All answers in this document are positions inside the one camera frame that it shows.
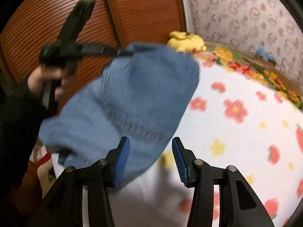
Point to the pink circle patterned curtain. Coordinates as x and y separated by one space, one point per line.
247 25

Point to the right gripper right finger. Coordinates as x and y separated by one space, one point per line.
239 204

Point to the brown floral blanket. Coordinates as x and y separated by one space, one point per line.
256 69

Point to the yellow Pikachu plush toy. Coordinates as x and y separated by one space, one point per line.
186 42

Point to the blue item at bed end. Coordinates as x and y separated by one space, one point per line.
262 54

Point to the white floral strawberry towel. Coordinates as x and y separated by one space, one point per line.
229 120

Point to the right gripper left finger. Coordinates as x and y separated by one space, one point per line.
79 197

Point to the blue denim pants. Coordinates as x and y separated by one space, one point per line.
142 97

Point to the person's left hand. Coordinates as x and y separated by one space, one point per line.
42 74

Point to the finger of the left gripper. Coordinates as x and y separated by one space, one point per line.
75 22
102 50

